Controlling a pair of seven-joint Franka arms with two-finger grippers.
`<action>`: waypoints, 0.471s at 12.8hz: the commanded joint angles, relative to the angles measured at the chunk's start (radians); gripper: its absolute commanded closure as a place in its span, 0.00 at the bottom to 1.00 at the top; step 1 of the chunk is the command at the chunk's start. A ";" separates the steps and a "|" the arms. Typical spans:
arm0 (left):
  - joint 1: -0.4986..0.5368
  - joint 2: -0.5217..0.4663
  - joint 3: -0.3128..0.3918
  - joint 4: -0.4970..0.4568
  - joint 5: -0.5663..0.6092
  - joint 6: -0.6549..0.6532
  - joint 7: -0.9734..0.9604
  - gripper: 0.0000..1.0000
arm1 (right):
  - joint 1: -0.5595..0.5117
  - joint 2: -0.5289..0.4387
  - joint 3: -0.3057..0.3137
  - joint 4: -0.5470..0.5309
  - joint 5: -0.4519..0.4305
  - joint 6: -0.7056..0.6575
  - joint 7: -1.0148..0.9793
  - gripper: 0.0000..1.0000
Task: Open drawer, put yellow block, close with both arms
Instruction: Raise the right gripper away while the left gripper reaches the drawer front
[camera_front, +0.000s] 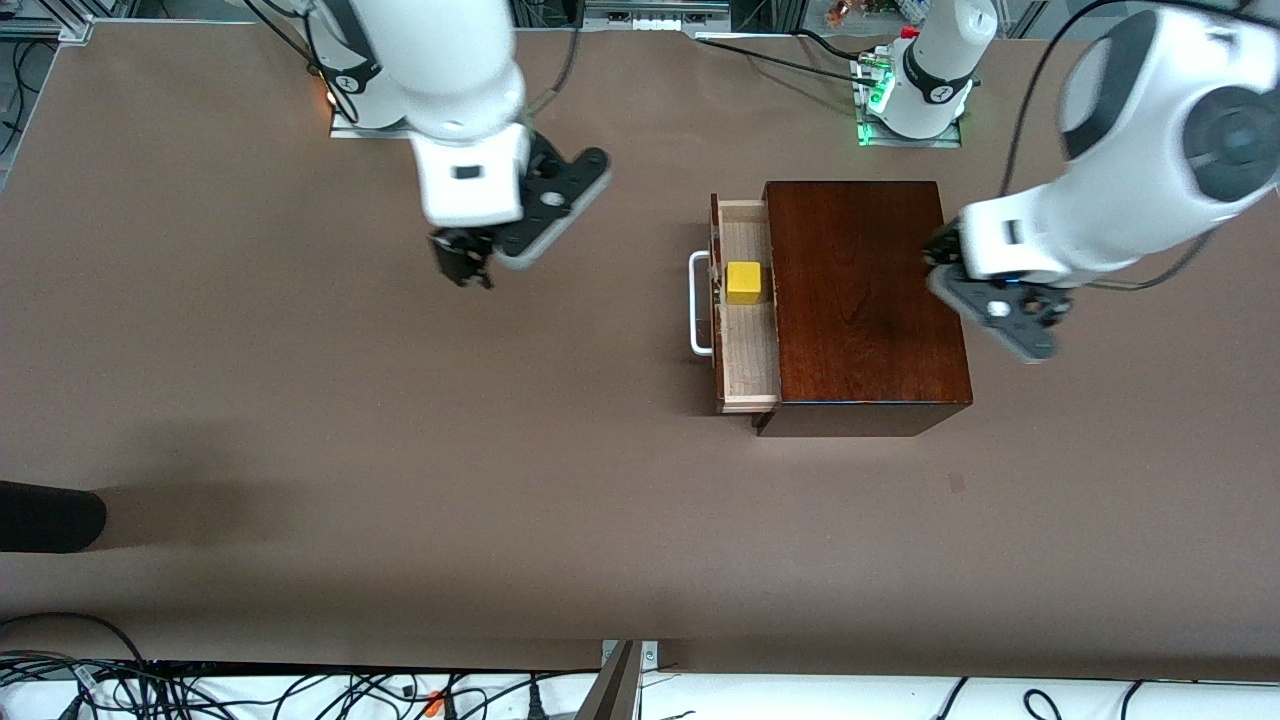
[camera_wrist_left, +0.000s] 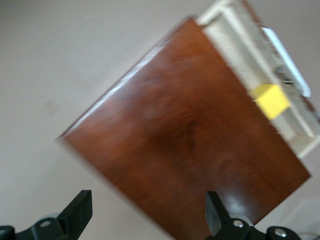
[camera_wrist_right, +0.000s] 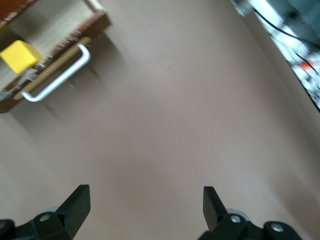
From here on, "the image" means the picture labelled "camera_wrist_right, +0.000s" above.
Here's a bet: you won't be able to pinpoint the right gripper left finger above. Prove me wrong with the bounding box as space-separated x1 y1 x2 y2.
0 184 91 240

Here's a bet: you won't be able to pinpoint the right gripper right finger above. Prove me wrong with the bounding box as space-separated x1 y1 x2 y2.
198 186 300 240

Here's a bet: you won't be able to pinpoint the white metal drawer handle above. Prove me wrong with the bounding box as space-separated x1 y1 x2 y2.
21 43 91 103

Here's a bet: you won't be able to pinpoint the yellow cube block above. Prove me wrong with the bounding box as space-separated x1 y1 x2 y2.
0 39 43 75

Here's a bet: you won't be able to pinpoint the wooden drawer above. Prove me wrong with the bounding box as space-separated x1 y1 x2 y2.
0 0 112 115

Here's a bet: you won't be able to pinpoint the grey metal beam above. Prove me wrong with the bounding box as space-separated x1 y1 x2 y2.
249 0 320 46

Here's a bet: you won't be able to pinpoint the orange cable plug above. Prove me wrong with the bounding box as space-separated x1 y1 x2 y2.
298 59 317 75

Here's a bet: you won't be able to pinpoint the tangled black cables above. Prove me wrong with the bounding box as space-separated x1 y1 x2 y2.
252 7 320 111

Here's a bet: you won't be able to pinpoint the silver metal bracket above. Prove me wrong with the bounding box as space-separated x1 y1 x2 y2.
229 0 254 17

